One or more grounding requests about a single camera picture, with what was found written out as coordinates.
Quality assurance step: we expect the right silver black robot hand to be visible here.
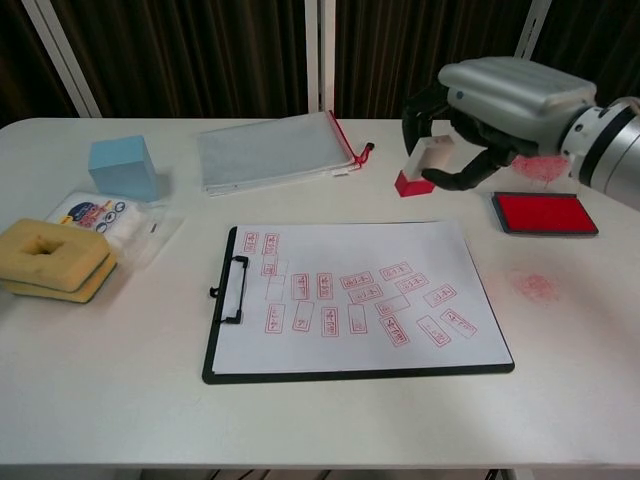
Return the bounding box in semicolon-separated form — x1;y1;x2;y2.
401;57;599;194

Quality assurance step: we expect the clear stamp with red base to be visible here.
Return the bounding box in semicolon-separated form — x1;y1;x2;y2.
393;132;456;200

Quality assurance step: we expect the red ink pad clear lid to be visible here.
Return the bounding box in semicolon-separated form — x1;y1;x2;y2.
490;149;600;239

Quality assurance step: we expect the white paper with red stamps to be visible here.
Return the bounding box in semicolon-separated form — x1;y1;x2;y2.
210;219;511;375

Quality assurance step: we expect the mesh pouch with red zipper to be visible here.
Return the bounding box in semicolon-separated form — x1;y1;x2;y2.
193;109;376;199

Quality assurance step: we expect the dark brown pleated curtain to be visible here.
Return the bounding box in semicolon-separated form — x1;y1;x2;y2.
0;0;640;129

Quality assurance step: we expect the light blue foam cube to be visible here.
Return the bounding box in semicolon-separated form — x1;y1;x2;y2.
88;133;160;204

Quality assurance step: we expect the clear packet with printed label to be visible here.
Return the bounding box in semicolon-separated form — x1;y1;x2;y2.
44;189;184;269

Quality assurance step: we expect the black clipboard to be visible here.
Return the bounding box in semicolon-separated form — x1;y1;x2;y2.
201;225;516;385

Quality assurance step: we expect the yellow sponge with green layer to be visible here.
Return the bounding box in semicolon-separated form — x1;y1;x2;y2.
2;257;119;305

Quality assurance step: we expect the yellow sponge with square hole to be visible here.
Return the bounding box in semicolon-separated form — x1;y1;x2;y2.
0;217;112;295

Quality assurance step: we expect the white metal frame post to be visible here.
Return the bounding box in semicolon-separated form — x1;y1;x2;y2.
20;0;104;120
303;0;337;119
510;0;551;61

